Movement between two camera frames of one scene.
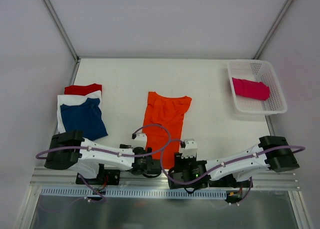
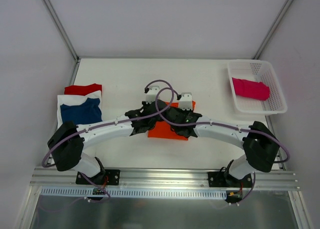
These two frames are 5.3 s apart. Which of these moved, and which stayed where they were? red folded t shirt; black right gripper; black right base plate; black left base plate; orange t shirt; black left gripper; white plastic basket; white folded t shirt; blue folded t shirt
Moved: black right gripper; orange t shirt; black left gripper
Stayed: black right base plate; red folded t shirt; white plastic basket; blue folded t shirt; black left base plate; white folded t shirt
